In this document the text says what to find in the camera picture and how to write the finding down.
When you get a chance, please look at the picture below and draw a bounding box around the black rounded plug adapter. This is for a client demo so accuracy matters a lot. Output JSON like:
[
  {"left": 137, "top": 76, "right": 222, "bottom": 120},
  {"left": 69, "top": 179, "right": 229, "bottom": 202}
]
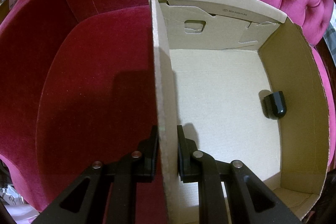
[{"left": 262, "top": 91, "right": 287, "bottom": 119}]

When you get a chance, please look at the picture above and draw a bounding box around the magenta tufted velvet armchair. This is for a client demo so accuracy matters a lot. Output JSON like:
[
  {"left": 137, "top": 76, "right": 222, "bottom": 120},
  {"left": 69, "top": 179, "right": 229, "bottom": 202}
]
[{"left": 1, "top": 0, "right": 335, "bottom": 223}]

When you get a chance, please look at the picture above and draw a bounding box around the grey plaid cloth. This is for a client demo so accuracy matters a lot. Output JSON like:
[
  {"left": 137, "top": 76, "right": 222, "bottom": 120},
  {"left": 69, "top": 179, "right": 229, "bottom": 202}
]
[{"left": 323, "top": 3, "right": 336, "bottom": 64}]

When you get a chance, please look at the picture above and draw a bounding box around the cardboard box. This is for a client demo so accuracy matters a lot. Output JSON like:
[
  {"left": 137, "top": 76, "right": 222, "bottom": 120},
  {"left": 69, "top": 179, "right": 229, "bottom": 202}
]
[{"left": 150, "top": 0, "right": 331, "bottom": 223}]

